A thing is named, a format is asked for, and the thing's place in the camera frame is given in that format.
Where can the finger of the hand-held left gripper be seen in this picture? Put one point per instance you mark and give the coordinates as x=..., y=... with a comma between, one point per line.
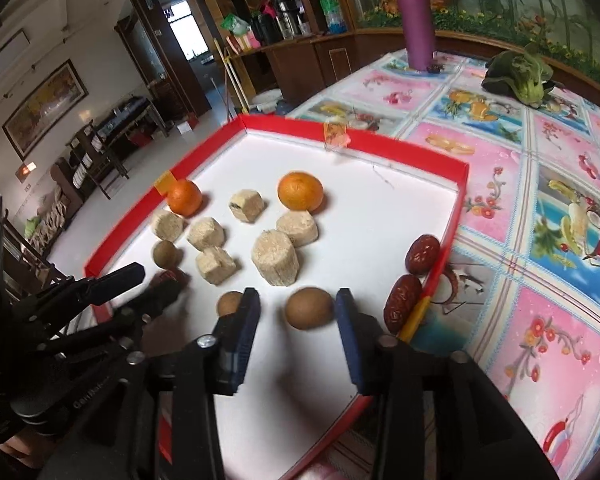
x=115, y=281
x=145, y=302

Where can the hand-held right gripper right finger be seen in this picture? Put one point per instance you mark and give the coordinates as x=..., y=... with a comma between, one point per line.
x=351, y=347

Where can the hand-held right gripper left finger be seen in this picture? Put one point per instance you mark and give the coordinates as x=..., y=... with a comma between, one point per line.
x=246, y=342

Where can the red date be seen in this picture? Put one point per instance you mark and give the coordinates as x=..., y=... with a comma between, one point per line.
x=174, y=275
x=422, y=254
x=402, y=302

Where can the brown kiwi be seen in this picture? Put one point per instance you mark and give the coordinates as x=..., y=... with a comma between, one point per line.
x=229, y=304
x=165, y=254
x=309, y=308

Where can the square beige puffed rice block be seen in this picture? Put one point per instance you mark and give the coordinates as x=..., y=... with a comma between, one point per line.
x=216, y=264

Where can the large beige puffed rice cylinder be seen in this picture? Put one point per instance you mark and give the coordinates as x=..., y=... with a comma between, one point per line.
x=275, y=260

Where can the small beige puffed rice block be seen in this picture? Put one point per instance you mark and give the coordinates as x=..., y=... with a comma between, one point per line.
x=206, y=232
x=297, y=228
x=167, y=224

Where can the red tray with white base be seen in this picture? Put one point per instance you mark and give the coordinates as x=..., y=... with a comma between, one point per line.
x=370, y=220

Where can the beige block with dark filling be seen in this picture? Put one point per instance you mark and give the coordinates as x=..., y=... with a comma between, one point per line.
x=247, y=205

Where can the orange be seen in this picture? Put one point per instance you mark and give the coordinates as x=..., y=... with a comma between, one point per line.
x=184, y=197
x=300, y=191

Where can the dark wooden rack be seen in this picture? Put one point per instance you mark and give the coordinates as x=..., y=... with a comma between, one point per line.
x=97, y=157

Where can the framed landscape painting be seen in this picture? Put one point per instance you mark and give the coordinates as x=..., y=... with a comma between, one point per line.
x=45, y=107

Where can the fruit print tablecloth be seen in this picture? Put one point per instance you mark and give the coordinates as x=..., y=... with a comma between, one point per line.
x=555, y=310

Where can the wooden shelf cabinet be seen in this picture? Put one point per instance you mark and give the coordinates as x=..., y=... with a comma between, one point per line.
x=290, y=65

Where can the green and white bag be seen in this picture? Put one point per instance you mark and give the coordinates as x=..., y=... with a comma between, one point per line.
x=234, y=24

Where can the steel thermos flask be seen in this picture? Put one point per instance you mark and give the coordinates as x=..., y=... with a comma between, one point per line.
x=287, y=15

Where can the green bok choy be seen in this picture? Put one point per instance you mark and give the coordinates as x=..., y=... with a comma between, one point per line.
x=522, y=77

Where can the purple water bottle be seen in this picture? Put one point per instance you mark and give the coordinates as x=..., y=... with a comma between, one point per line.
x=415, y=20

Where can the clear bottle with green label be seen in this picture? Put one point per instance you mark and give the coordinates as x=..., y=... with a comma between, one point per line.
x=332, y=12

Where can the flower and bamboo wall mural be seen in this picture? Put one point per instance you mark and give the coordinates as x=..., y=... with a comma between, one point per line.
x=505, y=0

